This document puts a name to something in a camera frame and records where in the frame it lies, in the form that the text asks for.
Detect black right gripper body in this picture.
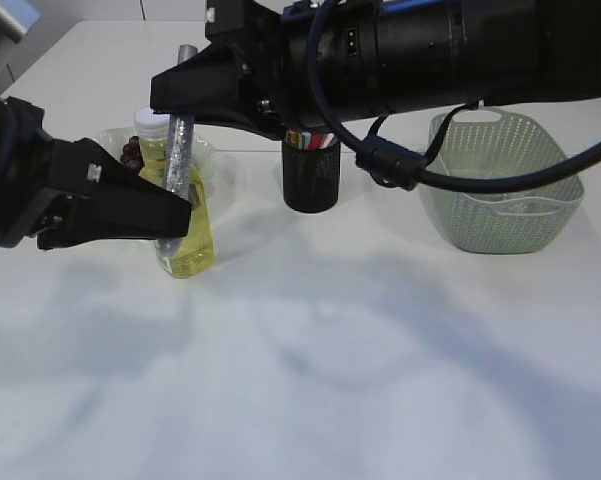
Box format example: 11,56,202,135
205,1,392,128

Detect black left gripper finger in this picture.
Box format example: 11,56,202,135
37,139,192,250

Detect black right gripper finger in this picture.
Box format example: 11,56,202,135
149,44,287,141

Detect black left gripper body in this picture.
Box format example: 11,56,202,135
0,96,106,249

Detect purple artificial grape bunch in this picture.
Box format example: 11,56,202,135
120,136,144,171

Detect silver glitter pen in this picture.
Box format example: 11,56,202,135
156,44,198,258

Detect yellow tea bottle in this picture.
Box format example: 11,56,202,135
134,106,215,279

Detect pink scissors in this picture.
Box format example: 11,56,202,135
318,133,336,149

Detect gold glitter pen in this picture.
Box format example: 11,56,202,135
286,130,302,148

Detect blue scissors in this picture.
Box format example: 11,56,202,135
300,132,313,150

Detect red glitter pen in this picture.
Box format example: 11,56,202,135
309,134,324,150

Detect clear plastic sheet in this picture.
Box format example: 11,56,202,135
485,191,534,204

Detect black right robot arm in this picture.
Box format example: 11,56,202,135
150,1,601,140

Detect green wavy glass plate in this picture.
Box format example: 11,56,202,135
93,127,216,198

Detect black mesh pen holder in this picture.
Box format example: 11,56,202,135
282,141,341,214

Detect green plastic woven basket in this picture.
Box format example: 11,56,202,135
420,108,585,255

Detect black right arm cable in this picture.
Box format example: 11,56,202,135
304,0,601,195

